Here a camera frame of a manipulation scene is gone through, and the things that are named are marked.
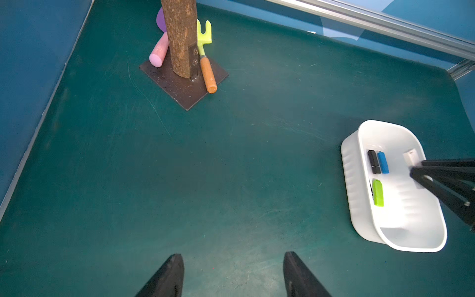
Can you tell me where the green usb drive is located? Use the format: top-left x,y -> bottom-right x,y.
372,179 -> 384,207

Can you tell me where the blue usb drive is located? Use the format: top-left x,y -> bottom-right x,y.
377,151 -> 390,174

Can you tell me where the black white usb drive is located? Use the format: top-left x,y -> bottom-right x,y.
367,150 -> 382,174

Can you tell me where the black swivel usb drive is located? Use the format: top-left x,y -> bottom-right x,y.
369,180 -> 374,200

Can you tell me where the white storage box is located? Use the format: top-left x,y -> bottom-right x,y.
341,120 -> 447,252

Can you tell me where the green toy rake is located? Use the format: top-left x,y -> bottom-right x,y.
197,20 -> 218,94

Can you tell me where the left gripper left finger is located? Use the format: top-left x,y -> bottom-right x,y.
136,254 -> 185,297

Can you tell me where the aluminium frame bar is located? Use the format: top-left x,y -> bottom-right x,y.
270,0 -> 475,61

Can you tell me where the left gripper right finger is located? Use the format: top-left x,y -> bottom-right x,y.
283,251 -> 331,297

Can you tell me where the pink toy shovel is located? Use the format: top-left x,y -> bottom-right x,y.
149,8 -> 169,68

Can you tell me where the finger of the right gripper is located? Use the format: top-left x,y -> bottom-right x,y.
421,158 -> 475,167
409,166 -> 475,232

